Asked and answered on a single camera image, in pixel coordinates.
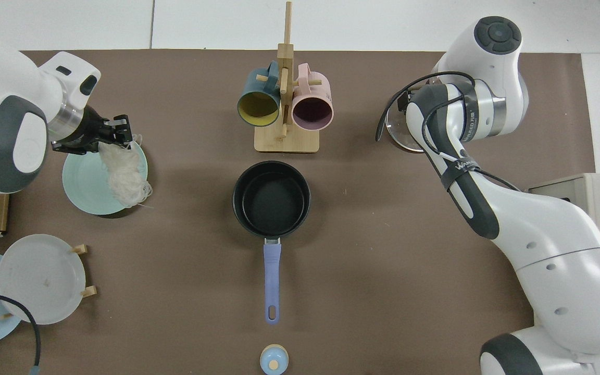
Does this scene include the grey white plate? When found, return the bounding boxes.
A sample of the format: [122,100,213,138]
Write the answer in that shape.
[0,234,86,326]

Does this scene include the brown table cloth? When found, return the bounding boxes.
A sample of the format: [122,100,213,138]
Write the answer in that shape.
[0,49,595,375]

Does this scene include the glass lid blue knob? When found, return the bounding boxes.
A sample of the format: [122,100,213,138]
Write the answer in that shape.
[385,102,428,153]

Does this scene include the wooden plate rack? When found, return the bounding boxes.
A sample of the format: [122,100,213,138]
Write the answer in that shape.
[0,244,98,319]

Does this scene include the pink mug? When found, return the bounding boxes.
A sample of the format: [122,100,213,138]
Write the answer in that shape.
[292,63,334,131]

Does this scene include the white vermicelli bundle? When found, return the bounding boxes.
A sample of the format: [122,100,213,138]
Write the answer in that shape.
[97,135,153,209]

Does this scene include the mint green plate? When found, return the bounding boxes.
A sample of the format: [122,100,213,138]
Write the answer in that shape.
[62,136,148,216]

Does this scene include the dark teal mug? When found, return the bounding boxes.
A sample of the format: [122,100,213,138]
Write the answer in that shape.
[236,61,282,127]

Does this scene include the wooden cup stand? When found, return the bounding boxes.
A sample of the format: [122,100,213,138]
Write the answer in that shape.
[254,2,321,154]

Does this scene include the black pot lavender handle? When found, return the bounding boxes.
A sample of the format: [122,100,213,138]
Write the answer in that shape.
[232,160,311,325]

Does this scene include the small blue round thing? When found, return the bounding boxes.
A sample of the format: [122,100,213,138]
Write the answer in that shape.
[260,344,290,375]

